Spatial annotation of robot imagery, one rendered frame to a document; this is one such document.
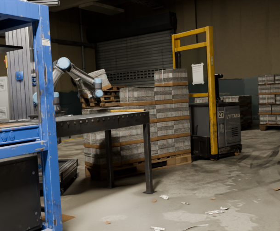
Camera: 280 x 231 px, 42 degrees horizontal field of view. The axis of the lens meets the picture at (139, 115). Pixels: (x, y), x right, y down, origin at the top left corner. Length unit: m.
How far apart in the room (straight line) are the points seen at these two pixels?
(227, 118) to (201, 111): 0.39
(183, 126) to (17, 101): 2.17
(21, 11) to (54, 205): 1.21
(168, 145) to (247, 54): 6.39
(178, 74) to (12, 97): 2.14
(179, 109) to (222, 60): 6.24
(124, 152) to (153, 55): 8.00
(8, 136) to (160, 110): 2.68
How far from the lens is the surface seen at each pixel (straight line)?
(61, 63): 3.68
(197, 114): 5.49
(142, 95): 4.52
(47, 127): 2.36
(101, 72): 4.05
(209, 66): 5.09
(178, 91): 4.90
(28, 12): 2.37
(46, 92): 2.36
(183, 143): 4.98
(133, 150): 4.46
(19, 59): 4.11
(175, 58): 5.61
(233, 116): 5.49
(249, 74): 10.71
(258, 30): 10.74
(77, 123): 2.81
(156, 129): 4.64
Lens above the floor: 0.95
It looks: 3 degrees down
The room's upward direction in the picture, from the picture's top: 3 degrees counter-clockwise
